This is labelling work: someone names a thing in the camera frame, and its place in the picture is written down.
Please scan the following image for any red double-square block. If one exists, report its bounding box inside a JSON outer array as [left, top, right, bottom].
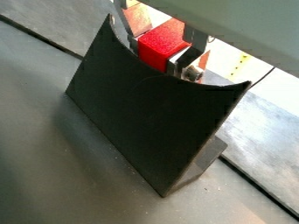
[[127, 0, 191, 73]]

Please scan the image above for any black curved stand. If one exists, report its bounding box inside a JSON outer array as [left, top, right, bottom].
[[67, 16, 251, 197]]

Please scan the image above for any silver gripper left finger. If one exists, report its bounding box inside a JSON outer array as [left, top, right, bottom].
[[114, 0, 138, 54]]

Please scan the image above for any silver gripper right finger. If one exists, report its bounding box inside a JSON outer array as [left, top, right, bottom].
[[166, 25, 210, 82]]

